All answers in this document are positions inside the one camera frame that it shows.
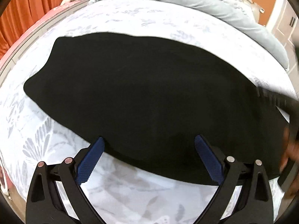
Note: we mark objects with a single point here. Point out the black pants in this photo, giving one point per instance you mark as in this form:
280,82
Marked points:
150,97

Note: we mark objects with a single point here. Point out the white wardrobe doors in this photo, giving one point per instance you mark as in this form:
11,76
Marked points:
283,24

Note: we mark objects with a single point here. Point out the grey folded duvet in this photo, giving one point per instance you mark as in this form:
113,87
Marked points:
235,15

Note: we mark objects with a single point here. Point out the person right hand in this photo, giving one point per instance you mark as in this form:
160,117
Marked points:
290,152

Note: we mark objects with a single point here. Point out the pink bench cushion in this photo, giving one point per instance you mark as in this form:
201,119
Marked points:
54,16

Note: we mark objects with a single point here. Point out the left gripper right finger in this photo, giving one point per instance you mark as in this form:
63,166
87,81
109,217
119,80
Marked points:
254,204

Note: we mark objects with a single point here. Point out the butterfly pattern bed sheet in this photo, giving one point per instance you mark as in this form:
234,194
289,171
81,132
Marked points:
120,192

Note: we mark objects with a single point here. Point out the orange curtain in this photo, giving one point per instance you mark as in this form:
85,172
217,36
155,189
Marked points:
19,16

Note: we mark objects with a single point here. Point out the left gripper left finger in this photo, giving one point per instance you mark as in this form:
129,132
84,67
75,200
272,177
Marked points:
44,203

